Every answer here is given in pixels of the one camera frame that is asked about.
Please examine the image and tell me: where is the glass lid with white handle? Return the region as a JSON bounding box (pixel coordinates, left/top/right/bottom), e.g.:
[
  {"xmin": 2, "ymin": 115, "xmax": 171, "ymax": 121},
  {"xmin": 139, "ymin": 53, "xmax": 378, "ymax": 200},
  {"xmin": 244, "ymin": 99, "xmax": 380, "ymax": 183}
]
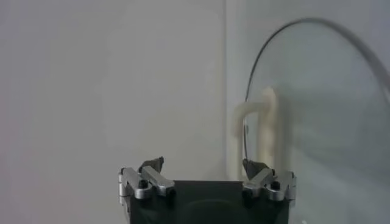
[{"xmin": 233, "ymin": 16, "xmax": 390, "ymax": 224}]

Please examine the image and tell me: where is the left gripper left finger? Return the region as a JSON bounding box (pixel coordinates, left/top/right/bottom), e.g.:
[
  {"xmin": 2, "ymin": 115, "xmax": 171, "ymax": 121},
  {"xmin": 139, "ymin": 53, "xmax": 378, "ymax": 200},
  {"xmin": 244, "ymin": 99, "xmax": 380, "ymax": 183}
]
[{"xmin": 118, "ymin": 156, "xmax": 177, "ymax": 201}]

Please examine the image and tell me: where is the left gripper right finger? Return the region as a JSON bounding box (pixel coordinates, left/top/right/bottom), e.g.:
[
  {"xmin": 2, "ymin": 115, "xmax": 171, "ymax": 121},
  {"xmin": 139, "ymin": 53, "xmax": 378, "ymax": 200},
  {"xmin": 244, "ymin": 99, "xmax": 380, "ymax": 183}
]
[{"xmin": 242, "ymin": 158, "xmax": 298, "ymax": 201}]

